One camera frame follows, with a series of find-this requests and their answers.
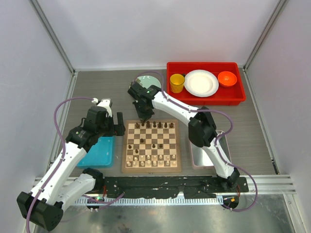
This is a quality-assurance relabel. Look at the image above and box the wooden chess board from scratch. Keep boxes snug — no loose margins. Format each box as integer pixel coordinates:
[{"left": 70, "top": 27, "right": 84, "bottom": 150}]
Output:
[{"left": 121, "top": 119, "right": 182, "bottom": 173}]

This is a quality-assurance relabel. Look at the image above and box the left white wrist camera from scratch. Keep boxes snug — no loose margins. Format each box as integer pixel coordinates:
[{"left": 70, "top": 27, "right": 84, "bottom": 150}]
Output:
[{"left": 91, "top": 98, "right": 113, "bottom": 117}]

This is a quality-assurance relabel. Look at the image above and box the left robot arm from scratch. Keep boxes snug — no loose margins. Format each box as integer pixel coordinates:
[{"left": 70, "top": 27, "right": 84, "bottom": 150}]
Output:
[{"left": 17, "top": 106, "right": 125, "bottom": 232}]

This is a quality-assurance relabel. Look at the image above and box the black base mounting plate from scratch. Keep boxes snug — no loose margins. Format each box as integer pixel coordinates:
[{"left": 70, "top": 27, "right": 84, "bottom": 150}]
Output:
[{"left": 75, "top": 175, "right": 249, "bottom": 199}]

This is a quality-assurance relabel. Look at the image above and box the yellow plastic cup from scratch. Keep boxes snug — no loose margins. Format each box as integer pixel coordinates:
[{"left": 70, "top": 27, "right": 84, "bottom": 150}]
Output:
[{"left": 170, "top": 74, "right": 185, "bottom": 93}]

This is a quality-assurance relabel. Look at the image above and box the silver metal tray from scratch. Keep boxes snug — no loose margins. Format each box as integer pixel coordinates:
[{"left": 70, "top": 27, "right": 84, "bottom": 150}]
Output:
[{"left": 189, "top": 136, "right": 231, "bottom": 169}]

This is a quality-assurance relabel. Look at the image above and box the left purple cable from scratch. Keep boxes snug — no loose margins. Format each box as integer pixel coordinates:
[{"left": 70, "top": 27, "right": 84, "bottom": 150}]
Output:
[{"left": 25, "top": 96, "right": 125, "bottom": 233}]

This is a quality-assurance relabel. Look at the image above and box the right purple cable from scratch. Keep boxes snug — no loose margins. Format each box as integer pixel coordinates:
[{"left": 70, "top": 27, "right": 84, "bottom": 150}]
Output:
[{"left": 133, "top": 71, "right": 259, "bottom": 212}]

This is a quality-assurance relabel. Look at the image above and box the purple cable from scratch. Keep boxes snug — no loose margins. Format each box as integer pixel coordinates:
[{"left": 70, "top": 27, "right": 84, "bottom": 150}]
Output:
[
  {"left": 133, "top": 71, "right": 259, "bottom": 212},
  {"left": 25, "top": 96, "right": 125, "bottom": 233}
]

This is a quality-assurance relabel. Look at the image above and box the mint green flower plate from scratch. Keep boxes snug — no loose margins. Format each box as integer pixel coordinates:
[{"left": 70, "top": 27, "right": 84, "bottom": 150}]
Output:
[{"left": 135, "top": 75, "right": 161, "bottom": 88}]

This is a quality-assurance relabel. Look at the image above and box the aluminium frame rail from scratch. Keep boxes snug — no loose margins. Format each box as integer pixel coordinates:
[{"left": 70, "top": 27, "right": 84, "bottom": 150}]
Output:
[{"left": 33, "top": 175, "right": 296, "bottom": 195}]

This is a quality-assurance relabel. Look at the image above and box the red plastic bin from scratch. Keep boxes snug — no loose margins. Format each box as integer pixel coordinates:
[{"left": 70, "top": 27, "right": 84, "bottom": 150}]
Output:
[{"left": 166, "top": 62, "right": 246, "bottom": 106}]

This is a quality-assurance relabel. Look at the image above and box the white paper plate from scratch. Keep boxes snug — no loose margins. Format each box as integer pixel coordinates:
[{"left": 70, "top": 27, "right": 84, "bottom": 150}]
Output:
[{"left": 184, "top": 69, "right": 219, "bottom": 98}]

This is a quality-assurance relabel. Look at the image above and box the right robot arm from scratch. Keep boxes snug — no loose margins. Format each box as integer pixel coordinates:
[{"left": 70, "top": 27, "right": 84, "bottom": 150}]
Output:
[{"left": 128, "top": 82, "right": 240, "bottom": 192}]

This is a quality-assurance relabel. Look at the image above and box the orange plastic bowl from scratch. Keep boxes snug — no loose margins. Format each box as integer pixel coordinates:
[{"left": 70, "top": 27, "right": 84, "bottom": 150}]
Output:
[{"left": 217, "top": 71, "right": 237, "bottom": 87}]

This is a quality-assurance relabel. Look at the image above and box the blue plastic tray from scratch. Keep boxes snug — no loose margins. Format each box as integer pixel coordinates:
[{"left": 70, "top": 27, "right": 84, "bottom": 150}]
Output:
[{"left": 77, "top": 136, "right": 115, "bottom": 169}]

